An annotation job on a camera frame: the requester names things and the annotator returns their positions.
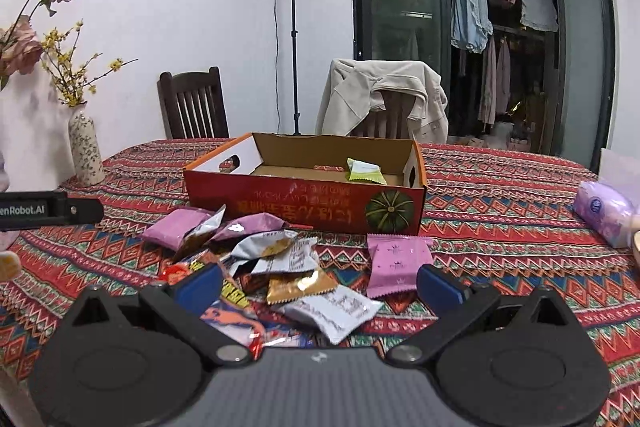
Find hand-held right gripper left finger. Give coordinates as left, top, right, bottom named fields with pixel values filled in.
left=62, top=263, right=253, bottom=368

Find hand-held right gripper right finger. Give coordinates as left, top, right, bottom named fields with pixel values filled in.
left=386, top=263, right=578, bottom=367

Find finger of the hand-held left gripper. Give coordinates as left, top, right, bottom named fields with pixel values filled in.
left=67, top=202, right=106, bottom=225

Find large red orange snack packet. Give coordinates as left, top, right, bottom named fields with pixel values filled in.
left=159, top=257, right=268, bottom=355

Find purple snack packet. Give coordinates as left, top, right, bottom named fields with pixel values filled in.
left=141, top=207, right=215, bottom=252
left=366, top=233, right=435, bottom=299
left=207, top=212, right=299, bottom=250

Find grey white snack packet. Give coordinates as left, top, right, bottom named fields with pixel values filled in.
left=231, top=229, right=299, bottom=277

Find gold snack packet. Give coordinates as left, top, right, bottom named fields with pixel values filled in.
left=266, top=268, right=339, bottom=306

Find small silver white snack packet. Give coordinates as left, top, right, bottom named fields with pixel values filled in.
left=250, top=238, right=319, bottom=279

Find white printed snack packet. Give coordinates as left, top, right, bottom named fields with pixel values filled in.
left=281, top=284, right=385, bottom=346

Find red cardboard box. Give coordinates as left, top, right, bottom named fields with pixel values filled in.
left=182, top=132, right=427, bottom=236

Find green and white bar packet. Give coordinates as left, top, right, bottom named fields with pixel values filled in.
left=346, top=157, right=388, bottom=185

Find person's left hand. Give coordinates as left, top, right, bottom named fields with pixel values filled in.
left=0, top=251, right=22, bottom=282

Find small floral ceramic vase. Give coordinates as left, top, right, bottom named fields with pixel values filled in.
left=67, top=103, right=107, bottom=186

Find yellow flower branches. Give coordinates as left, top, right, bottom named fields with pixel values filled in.
left=40, top=21, right=138, bottom=108

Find dark wooden chair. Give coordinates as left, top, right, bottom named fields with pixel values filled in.
left=157, top=67, right=230, bottom=140

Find brown wooden chair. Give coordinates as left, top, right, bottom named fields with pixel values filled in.
left=350, top=89, right=416, bottom=140

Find purple tissue pack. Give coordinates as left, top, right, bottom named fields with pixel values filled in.
left=572, top=181, right=636, bottom=249

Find beige jacket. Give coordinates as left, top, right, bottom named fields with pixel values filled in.
left=315, top=58, right=449, bottom=144

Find pale pink hanging clothes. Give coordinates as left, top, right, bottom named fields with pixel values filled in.
left=477, top=34, right=513, bottom=126

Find studio lamp on black stand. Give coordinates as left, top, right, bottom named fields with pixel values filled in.
left=267, top=0, right=306, bottom=136

